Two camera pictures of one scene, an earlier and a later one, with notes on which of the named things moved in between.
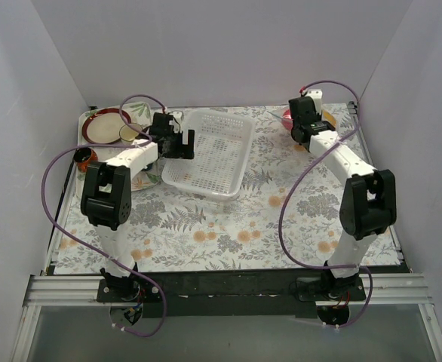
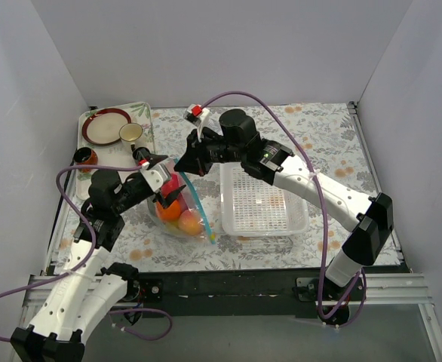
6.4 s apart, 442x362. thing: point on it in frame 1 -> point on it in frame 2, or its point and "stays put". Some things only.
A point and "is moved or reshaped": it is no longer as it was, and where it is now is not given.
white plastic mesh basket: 222,142 is moved or reshaped
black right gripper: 320,127 -> 197,155
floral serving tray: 105,129 stays put
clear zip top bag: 280,118 -> 179,210
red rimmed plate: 102,126 stays put
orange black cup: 83,156 stays put
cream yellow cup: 127,135 stays put
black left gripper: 181,149 -> 148,185
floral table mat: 286,219 stays put
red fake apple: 286,121 -> 171,186
